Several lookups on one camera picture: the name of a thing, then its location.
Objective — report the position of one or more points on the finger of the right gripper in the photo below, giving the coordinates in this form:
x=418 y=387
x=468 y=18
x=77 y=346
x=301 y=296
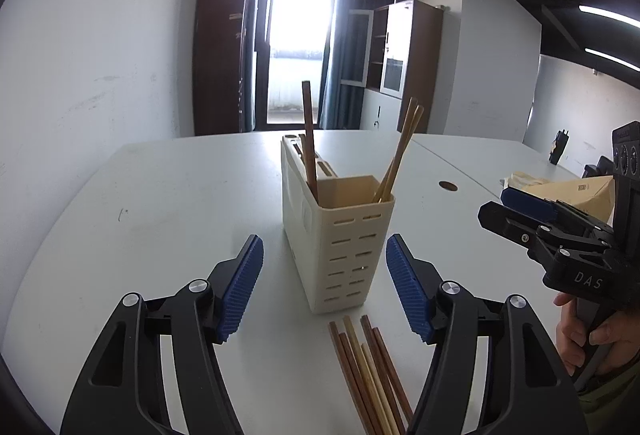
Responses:
x=540 y=207
x=520 y=227

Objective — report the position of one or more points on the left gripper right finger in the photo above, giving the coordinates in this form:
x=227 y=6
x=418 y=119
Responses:
x=527 y=389

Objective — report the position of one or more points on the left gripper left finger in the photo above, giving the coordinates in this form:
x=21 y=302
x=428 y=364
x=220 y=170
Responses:
x=120 y=388

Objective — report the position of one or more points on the dark brown wooden chopstick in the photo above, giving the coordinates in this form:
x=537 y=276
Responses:
x=309 y=153
x=387 y=391
x=394 y=377
x=360 y=384
x=344 y=356

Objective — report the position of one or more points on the person right hand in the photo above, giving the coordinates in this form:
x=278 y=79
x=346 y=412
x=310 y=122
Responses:
x=620 y=332

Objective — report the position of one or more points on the beige paper bag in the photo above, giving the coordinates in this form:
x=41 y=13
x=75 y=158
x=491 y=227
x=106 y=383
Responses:
x=593 y=195

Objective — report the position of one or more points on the black object on far table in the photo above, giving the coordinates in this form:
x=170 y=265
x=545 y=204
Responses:
x=558 y=146

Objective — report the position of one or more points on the ceiling strip light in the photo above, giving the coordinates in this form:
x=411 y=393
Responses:
x=601 y=12

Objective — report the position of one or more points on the cream plastic utensil holder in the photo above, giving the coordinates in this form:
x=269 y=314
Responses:
x=336 y=234

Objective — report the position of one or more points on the white and brown cabinet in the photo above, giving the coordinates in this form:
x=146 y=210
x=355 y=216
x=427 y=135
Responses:
x=400 y=62

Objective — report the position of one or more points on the dark blue curtain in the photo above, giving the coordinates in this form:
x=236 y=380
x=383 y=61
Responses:
x=340 y=100

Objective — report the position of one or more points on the glass balcony door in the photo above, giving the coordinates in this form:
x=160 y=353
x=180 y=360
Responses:
x=292 y=41

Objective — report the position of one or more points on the dark brown wardrobe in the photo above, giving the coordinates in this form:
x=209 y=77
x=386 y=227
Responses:
x=217 y=97

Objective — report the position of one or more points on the table cable grommet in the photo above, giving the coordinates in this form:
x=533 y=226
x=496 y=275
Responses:
x=450 y=187

